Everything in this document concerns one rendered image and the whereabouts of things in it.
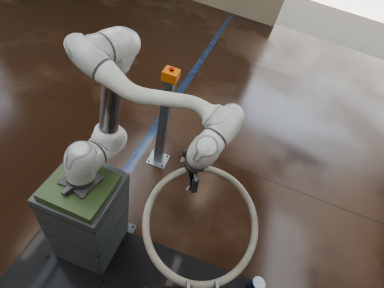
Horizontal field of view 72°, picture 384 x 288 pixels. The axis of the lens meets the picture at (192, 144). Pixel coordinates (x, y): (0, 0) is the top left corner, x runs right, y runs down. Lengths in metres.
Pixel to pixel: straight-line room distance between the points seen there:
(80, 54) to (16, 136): 2.21
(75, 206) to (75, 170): 0.21
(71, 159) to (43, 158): 1.51
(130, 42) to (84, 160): 0.61
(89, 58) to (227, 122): 0.53
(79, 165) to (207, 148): 0.75
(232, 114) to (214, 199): 1.74
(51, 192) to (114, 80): 0.82
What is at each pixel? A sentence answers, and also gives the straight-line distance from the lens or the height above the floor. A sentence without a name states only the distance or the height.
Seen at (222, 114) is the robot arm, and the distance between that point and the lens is 0.96.
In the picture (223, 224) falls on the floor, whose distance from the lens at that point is 2.54.
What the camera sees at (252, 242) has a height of 1.17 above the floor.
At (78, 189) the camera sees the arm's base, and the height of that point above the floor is 0.88.
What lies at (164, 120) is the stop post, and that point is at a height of 0.59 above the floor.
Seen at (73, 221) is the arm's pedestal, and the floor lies 0.79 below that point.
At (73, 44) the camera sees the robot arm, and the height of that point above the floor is 1.66.
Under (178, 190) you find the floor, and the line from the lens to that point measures 2.61.
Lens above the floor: 2.17
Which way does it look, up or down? 46 degrees down
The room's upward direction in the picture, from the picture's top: 16 degrees clockwise
